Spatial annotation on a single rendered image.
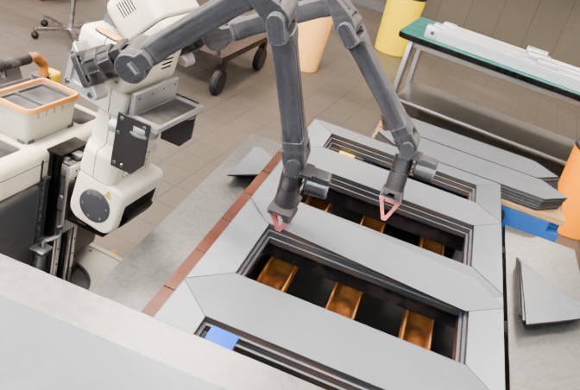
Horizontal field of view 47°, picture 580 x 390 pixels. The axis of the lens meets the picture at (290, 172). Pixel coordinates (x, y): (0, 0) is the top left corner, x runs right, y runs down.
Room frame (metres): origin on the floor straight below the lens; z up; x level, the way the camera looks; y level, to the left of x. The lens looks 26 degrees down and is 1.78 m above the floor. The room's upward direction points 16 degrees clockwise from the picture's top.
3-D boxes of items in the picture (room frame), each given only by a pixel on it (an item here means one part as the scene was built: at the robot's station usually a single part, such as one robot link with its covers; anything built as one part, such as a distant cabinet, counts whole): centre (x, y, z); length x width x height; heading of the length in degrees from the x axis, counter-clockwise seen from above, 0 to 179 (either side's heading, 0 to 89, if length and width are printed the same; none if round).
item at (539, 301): (1.75, -0.87, 0.77); 0.45 x 0.20 x 0.04; 171
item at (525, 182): (2.56, -0.68, 0.82); 0.80 x 0.40 x 0.06; 81
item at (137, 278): (1.88, 0.20, 0.66); 1.30 x 0.20 x 0.03; 171
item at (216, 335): (1.03, 0.04, 0.88); 0.06 x 0.06 x 0.02; 81
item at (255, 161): (2.22, 0.11, 0.70); 0.39 x 0.12 x 0.04; 171
